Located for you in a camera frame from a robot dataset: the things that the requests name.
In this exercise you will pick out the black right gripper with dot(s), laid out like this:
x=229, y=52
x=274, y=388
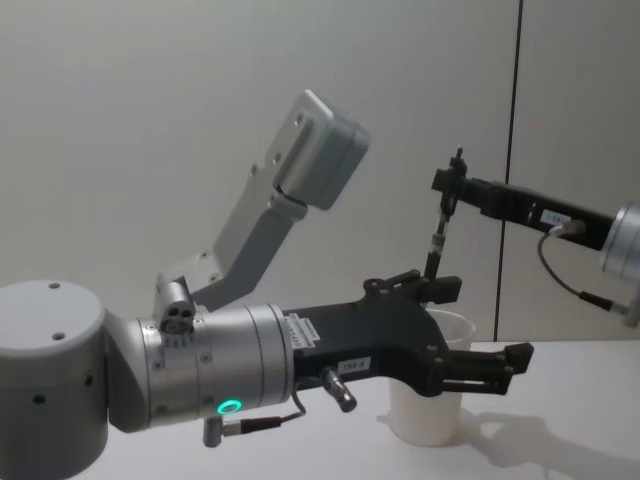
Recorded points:
x=550, y=210

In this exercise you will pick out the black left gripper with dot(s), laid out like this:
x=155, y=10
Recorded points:
x=380, y=335

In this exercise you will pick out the thin black rod tool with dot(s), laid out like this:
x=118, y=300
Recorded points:
x=433, y=260

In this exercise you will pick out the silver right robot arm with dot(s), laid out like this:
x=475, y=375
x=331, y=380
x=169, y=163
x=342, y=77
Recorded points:
x=625, y=240

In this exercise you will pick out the white plastic cup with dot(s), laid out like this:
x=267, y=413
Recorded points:
x=425, y=420

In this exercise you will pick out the white table cloth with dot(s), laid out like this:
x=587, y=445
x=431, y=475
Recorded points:
x=550, y=440

